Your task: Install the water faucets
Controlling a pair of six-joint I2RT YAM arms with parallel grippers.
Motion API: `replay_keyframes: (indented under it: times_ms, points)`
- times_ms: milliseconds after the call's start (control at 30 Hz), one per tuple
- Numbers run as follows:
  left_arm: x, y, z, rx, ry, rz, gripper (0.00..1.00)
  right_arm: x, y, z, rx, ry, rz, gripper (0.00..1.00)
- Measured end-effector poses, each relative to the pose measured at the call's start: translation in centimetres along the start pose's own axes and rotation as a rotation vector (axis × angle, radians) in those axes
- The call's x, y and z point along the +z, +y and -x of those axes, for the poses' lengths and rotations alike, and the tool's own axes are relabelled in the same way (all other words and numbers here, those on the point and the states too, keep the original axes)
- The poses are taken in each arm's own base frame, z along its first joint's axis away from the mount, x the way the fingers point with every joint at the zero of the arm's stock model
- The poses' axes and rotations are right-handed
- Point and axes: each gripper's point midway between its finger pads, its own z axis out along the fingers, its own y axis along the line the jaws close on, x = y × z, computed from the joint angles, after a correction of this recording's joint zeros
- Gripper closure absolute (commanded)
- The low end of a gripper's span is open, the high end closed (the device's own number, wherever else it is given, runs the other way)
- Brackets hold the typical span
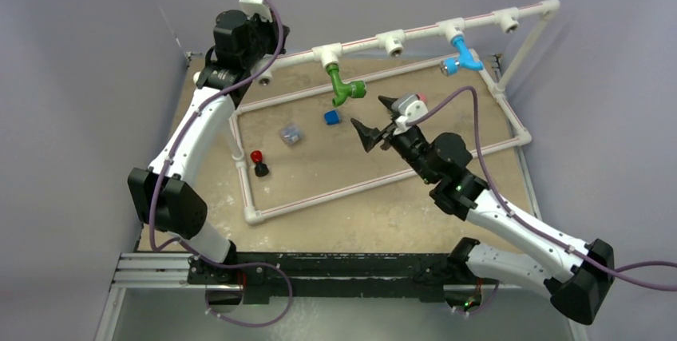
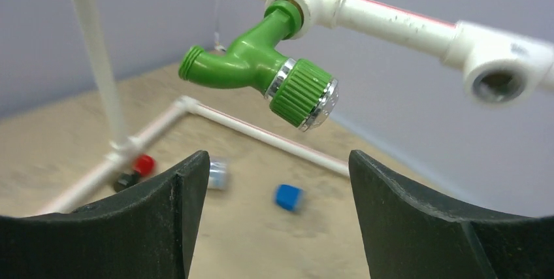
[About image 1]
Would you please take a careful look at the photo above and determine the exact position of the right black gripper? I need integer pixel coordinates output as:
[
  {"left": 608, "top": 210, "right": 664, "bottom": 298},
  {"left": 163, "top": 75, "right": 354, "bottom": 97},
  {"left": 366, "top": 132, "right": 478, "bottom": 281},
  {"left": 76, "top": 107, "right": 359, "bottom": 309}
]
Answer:
[{"left": 350, "top": 97, "right": 438, "bottom": 184}]

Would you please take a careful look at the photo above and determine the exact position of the green water faucet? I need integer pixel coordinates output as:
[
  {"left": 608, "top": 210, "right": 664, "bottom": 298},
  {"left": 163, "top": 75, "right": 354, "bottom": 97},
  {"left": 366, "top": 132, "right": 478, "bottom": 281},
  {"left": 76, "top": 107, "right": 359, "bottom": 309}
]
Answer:
[{"left": 325, "top": 63, "right": 367, "bottom": 108}]

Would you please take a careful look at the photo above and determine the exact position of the white PVC pipe frame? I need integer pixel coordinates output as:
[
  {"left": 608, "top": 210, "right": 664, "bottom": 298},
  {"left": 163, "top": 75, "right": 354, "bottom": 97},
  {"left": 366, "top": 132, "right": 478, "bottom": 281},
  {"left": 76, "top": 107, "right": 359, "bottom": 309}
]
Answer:
[{"left": 234, "top": 0, "right": 560, "bottom": 225}]

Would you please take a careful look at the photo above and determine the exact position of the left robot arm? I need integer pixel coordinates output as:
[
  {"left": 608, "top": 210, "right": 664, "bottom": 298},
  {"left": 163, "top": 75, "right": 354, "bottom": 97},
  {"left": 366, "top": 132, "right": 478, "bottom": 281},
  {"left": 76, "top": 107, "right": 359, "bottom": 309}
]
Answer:
[{"left": 128, "top": 10, "right": 289, "bottom": 284}]

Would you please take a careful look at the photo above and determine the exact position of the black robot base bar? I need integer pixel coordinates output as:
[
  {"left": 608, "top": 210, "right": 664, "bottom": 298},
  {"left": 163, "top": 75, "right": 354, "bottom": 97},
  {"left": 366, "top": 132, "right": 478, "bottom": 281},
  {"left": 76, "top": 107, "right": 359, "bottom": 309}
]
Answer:
[{"left": 187, "top": 252, "right": 494, "bottom": 310}]

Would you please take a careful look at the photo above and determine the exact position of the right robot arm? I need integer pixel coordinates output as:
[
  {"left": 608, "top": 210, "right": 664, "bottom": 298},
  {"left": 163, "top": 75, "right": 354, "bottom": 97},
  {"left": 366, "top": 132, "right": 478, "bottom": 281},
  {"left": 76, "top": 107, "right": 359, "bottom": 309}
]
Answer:
[{"left": 350, "top": 95, "right": 615, "bottom": 325}]

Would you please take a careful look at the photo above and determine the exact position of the blue water faucet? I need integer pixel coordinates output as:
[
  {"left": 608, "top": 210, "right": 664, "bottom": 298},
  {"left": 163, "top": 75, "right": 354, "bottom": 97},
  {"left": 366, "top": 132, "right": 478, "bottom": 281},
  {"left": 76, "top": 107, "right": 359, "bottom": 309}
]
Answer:
[{"left": 440, "top": 34, "right": 484, "bottom": 77}]

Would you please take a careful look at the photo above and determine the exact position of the blue cube block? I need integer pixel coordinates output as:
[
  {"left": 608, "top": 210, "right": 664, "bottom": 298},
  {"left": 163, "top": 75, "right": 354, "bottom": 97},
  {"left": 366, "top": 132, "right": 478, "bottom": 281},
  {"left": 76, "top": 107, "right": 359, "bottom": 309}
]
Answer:
[{"left": 323, "top": 109, "right": 342, "bottom": 125}]

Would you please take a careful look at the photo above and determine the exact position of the red and black knob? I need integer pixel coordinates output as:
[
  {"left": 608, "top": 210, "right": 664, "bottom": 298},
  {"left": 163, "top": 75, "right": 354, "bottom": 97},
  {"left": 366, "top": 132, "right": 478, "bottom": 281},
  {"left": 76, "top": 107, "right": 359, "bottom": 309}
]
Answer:
[{"left": 250, "top": 150, "right": 270, "bottom": 177}]

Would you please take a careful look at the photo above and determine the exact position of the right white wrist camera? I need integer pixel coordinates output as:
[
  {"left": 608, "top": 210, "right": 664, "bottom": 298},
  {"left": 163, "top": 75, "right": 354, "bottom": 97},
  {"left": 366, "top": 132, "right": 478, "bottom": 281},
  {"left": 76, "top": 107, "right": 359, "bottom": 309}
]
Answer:
[{"left": 393, "top": 93, "right": 428, "bottom": 135}]

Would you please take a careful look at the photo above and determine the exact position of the aluminium table frame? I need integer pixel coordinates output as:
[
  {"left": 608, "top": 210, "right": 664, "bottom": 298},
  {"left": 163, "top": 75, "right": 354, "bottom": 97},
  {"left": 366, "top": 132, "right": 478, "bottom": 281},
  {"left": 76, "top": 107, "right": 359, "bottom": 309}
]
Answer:
[{"left": 97, "top": 57, "right": 587, "bottom": 340}]

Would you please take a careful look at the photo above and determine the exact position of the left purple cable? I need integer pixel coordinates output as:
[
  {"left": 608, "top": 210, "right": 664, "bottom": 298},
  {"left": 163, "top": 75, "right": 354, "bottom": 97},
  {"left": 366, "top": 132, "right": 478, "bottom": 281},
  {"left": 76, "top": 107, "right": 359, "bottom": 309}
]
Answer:
[{"left": 148, "top": 0, "right": 284, "bottom": 271}]

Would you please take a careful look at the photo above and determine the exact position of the purple cable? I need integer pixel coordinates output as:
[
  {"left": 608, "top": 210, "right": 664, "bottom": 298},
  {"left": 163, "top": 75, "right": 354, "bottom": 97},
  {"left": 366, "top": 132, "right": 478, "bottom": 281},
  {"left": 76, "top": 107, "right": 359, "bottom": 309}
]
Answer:
[
  {"left": 406, "top": 85, "right": 677, "bottom": 293},
  {"left": 148, "top": 0, "right": 284, "bottom": 271}
]

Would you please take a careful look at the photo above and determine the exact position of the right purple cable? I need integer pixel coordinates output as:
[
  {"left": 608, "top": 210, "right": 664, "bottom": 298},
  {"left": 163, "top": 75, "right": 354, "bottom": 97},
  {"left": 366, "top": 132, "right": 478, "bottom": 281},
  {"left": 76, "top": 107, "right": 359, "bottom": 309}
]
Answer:
[{"left": 406, "top": 85, "right": 677, "bottom": 293}]

